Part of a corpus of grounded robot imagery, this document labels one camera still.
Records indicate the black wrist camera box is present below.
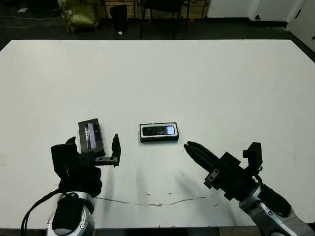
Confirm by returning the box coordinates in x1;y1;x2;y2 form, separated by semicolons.
242;142;263;174
51;143;80;177

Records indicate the slim black camera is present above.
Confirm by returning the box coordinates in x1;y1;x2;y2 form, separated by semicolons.
142;125;177;136

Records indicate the olive green plastic bag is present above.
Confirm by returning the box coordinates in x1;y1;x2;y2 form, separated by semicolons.
61;0;101;34

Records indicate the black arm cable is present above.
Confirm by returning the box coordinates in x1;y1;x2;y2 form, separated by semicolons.
21;189;68;236
253;164;265;184

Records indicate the black office chair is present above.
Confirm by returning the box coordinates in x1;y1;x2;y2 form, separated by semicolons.
140;0;191;39

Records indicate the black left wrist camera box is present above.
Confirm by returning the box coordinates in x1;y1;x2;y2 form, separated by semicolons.
51;143;80;177

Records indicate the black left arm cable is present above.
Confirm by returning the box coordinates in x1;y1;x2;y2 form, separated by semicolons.
21;189;68;236

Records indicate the tall black bin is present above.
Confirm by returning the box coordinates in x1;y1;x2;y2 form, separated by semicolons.
110;4;128;32

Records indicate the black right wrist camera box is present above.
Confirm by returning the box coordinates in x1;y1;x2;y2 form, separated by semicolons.
242;142;263;174

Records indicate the black box base white insert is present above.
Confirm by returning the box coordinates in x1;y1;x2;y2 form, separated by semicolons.
139;121;180;143

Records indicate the black box lid with print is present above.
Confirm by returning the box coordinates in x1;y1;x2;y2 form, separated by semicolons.
78;118;107;157

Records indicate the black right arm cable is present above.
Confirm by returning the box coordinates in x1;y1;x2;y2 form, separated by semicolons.
253;164;265;184

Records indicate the white door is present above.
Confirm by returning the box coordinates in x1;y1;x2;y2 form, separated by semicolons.
286;0;315;51

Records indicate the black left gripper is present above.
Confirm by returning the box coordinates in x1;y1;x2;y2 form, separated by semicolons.
59;134;121;197

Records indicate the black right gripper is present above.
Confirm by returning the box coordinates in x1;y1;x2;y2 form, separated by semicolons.
184;142;259;201

